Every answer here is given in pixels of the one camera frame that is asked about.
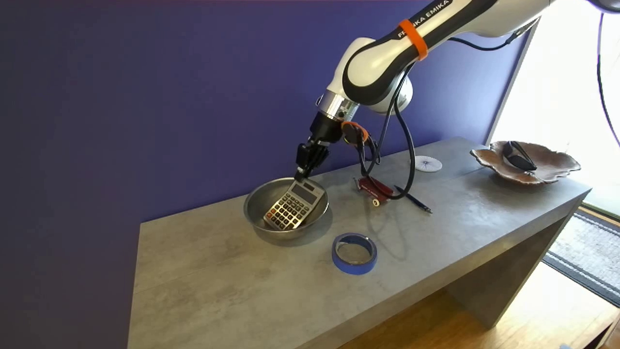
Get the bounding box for dark sunglasses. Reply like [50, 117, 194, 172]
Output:
[500, 139, 540, 174]

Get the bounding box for blue tape roll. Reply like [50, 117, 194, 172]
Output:
[329, 230, 382, 276]

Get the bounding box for orange strap on arm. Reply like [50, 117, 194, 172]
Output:
[397, 17, 430, 61]

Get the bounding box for blue pen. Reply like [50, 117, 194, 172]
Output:
[403, 189, 434, 214]

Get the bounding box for dark floor mat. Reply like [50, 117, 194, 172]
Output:
[542, 207, 620, 306]

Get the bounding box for round metal bowl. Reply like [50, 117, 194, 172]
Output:
[240, 174, 333, 243]

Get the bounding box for white disc with radial lines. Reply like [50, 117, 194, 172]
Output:
[413, 152, 445, 174]

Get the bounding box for brown burl wood bowl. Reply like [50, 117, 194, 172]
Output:
[469, 137, 583, 187]

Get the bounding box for black hanging cable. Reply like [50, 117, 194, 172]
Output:
[591, 9, 620, 148]

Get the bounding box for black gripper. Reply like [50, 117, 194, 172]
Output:
[292, 114, 345, 183]

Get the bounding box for grey concrete-look table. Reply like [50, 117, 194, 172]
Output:
[126, 135, 593, 349]

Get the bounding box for grey calculator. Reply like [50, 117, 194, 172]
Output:
[259, 178, 327, 232]

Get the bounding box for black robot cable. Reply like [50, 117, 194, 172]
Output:
[356, 30, 519, 201]

